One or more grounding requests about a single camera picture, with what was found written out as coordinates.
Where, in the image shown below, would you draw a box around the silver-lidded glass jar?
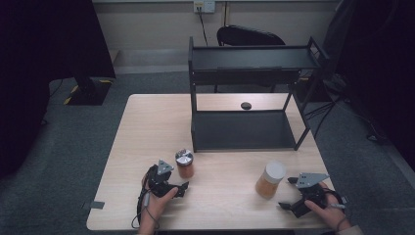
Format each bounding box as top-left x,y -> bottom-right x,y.
174,148 -> 196,180

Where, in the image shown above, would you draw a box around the white-lidded orange jar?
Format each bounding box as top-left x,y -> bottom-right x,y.
254,160 -> 288,201

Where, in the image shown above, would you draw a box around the dark curtain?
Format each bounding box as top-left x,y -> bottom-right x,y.
0,0 -> 117,179
322,0 -> 415,165

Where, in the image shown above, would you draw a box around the black stand base yellow tape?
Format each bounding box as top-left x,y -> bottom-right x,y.
63,77 -> 115,107

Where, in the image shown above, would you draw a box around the black tripod legs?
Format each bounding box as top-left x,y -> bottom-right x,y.
302,93 -> 347,139

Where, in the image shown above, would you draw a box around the hand-held gripper cable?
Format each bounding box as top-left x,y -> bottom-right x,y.
130,189 -> 161,230
325,188 -> 348,211

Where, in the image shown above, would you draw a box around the white wall socket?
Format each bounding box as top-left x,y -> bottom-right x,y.
193,0 -> 216,15

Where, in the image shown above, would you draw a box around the right hand-held gripper cable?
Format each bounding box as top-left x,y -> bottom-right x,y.
325,188 -> 348,211

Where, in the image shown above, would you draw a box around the black wall socket cable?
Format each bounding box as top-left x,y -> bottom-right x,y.
197,6 -> 209,47

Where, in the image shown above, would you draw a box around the black metal shelf rack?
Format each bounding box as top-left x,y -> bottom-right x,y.
187,35 -> 331,154

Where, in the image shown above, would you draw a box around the left hand-held gripper cable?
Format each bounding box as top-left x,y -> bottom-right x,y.
130,189 -> 161,230

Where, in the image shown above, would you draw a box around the black chair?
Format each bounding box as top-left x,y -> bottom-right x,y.
213,24 -> 287,94

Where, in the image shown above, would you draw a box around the person's left hand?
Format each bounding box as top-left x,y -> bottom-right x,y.
138,174 -> 180,225

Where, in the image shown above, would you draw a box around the person's right hand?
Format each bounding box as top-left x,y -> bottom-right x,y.
304,181 -> 352,231

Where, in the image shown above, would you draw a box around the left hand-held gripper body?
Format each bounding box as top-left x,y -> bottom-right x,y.
145,159 -> 180,199

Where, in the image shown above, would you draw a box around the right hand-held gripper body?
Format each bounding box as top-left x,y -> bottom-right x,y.
291,172 -> 330,219

